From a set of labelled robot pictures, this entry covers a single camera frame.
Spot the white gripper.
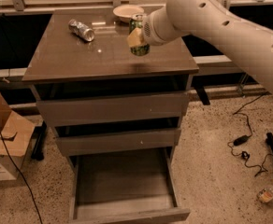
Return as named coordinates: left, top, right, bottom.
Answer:
left=127, top=7, right=188, bottom=48

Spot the green soda can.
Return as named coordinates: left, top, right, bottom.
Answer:
left=129, top=13, right=150, bottom=56

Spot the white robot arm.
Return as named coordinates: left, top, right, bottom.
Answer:
left=127, top=0, right=273, bottom=95

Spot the silver crushed can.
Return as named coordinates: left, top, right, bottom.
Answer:
left=68, top=19, right=94, bottom=42

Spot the grey drawer cabinet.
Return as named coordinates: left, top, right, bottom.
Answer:
left=22, top=5, right=200, bottom=224

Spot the middle grey drawer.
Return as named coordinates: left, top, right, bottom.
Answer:
left=56, top=128, right=181, bottom=156

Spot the top grey drawer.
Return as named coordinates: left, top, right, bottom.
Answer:
left=36, top=92, right=188, bottom=127

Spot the bottom grey open drawer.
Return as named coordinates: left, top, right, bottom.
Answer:
left=69, top=148, right=190, bottom=224

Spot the beige bowl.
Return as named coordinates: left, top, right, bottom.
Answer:
left=113, top=5, right=144, bottom=23

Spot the black stand leg left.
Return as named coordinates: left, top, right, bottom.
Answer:
left=31, top=122, right=47, bottom=161

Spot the cardboard box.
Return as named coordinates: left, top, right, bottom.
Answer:
left=0, top=93, right=35, bottom=181

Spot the plastic bottle on floor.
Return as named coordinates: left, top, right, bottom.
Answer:
left=257, top=185, right=273, bottom=203

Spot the black power adapter with cable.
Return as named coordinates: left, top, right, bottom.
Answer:
left=227, top=93, right=268, bottom=177

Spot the black cable on left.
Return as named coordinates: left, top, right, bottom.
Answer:
left=0, top=102, right=45, bottom=224

